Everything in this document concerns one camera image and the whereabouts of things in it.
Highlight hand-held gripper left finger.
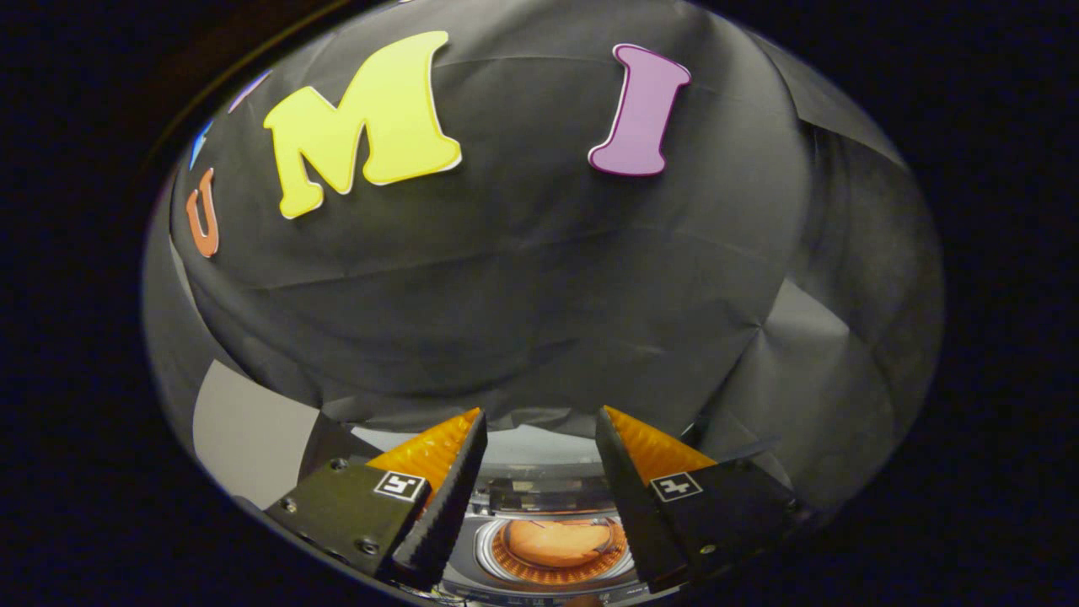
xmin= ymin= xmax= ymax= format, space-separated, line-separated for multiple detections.
xmin=266 ymin=408 xmax=488 ymax=591

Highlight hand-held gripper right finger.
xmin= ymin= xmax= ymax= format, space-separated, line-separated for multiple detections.
xmin=595 ymin=406 xmax=810 ymax=594

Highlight grey washing machine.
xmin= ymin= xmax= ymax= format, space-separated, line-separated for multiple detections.
xmin=438 ymin=472 xmax=675 ymax=604

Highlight orange polo shirt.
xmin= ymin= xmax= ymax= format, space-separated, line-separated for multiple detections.
xmin=504 ymin=518 xmax=618 ymax=568

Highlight black backdrop cloth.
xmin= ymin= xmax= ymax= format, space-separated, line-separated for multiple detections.
xmin=143 ymin=0 xmax=945 ymax=515

